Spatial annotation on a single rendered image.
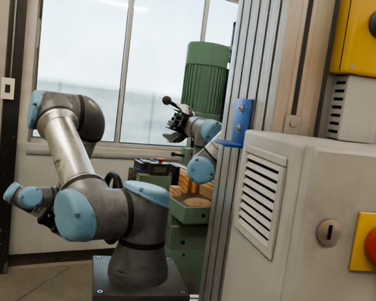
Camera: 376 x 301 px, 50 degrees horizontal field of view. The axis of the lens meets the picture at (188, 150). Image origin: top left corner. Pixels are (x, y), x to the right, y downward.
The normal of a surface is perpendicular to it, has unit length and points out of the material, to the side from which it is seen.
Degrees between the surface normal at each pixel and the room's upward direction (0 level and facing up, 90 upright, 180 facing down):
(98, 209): 64
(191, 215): 90
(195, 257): 90
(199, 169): 90
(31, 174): 90
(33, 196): 75
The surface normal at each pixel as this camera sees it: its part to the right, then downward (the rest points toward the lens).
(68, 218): -0.76, 0.04
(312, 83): 0.22, 0.15
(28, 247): 0.47, 0.16
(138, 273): 0.10, -0.18
